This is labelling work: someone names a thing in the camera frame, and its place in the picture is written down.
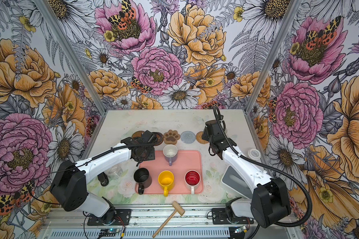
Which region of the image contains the woven rattan round coaster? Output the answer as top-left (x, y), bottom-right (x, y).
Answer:
top-left (196, 131), bottom-right (209, 144)

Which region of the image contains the wooden mallet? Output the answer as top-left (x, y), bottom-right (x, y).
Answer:
top-left (152, 201), bottom-right (185, 238)

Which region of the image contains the grey-blue woven round coaster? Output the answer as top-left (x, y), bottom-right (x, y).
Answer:
top-left (180, 131), bottom-right (196, 144)

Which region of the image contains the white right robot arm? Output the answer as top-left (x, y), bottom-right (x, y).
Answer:
top-left (202, 120), bottom-right (291, 228)

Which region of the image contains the aluminium left corner post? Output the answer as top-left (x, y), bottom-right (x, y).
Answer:
top-left (35, 1), bottom-right (107, 116)

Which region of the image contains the black mug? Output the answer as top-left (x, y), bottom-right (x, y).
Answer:
top-left (134, 168), bottom-right (152, 195)

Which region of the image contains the aluminium corner post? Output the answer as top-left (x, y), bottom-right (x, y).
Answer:
top-left (35, 1), bottom-right (107, 116)
top-left (244, 0), bottom-right (302, 115)

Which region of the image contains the dark wooden scratched coaster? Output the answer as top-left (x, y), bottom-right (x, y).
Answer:
top-left (152, 132), bottom-right (164, 146)

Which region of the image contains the plain brown wooden coaster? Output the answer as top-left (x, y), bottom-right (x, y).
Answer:
top-left (132, 130), bottom-right (144, 138)

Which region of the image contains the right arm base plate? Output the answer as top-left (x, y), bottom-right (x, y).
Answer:
top-left (211, 208), bottom-right (254, 225)

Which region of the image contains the pink silicone tray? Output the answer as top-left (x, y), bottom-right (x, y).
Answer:
top-left (139, 150), bottom-right (202, 195)

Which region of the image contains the black corrugated right cable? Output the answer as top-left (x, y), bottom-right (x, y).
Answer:
top-left (213, 107), bottom-right (313, 239)

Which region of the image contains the cork paw print coaster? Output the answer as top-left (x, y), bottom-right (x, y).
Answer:
top-left (163, 129), bottom-right (180, 145)

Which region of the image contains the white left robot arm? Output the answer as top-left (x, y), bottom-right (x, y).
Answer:
top-left (50, 130), bottom-right (164, 225)

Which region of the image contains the aluminium right corner post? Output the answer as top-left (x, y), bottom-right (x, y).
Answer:
top-left (244, 0), bottom-right (302, 115)

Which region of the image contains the white mug red inside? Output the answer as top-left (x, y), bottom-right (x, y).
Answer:
top-left (184, 170), bottom-right (201, 195)

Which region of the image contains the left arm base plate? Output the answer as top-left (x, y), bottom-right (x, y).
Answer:
top-left (87, 209), bottom-right (132, 226)

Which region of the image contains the yellow mug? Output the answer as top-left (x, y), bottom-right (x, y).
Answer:
top-left (158, 170), bottom-right (175, 197)

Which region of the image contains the green circuit board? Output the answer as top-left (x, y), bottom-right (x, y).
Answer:
top-left (99, 228), bottom-right (120, 237)

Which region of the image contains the clear glass jar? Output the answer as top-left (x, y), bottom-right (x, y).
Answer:
top-left (107, 165), bottom-right (123, 180)

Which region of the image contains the purple mug white inside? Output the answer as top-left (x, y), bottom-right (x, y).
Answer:
top-left (163, 144), bottom-right (178, 166)

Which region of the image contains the white grey square container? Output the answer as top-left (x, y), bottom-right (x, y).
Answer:
top-left (221, 166), bottom-right (252, 199)

